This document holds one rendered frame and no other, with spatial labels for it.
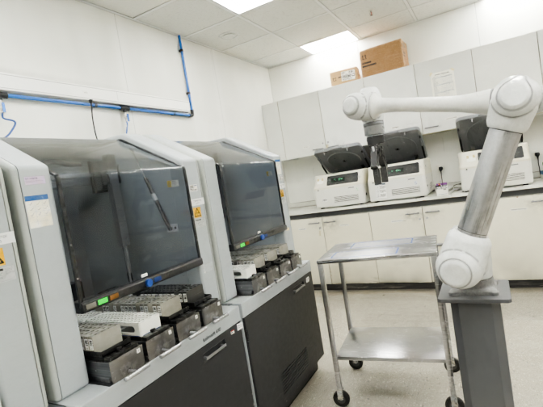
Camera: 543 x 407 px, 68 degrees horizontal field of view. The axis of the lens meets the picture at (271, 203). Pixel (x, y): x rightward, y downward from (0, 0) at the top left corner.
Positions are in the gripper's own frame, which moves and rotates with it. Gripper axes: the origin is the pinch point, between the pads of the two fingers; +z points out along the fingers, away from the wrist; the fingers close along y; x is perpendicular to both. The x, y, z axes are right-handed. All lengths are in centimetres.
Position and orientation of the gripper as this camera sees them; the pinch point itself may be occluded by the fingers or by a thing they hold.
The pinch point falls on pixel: (381, 180)
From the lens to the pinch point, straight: 186.1
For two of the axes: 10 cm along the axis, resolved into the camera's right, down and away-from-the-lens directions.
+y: 4.7, -1.2, 8.7
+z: 1.6, 9.9, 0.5
